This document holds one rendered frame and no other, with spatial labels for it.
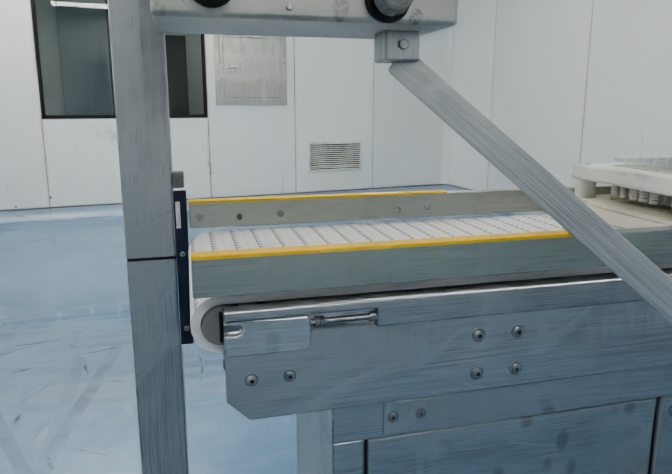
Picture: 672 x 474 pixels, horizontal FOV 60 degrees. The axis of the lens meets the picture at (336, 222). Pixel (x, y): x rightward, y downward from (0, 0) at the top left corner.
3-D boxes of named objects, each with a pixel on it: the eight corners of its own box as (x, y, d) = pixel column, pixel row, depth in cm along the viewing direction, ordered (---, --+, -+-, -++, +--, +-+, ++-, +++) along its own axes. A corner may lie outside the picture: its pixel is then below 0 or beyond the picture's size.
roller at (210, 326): (201, 349, 47) (199, 309, 47) (195, 263, 73) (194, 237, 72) (243, 344, 48) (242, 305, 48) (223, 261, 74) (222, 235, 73)
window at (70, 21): (41, 118, 488) (27, -29, 465) (42, 118, 489) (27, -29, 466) (207, 117, 539) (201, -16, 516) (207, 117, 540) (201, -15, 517)
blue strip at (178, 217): (181, 345, 75) (172, 191, 71) (181, 343, 75) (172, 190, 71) (193, 344, 75) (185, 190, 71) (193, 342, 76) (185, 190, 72)
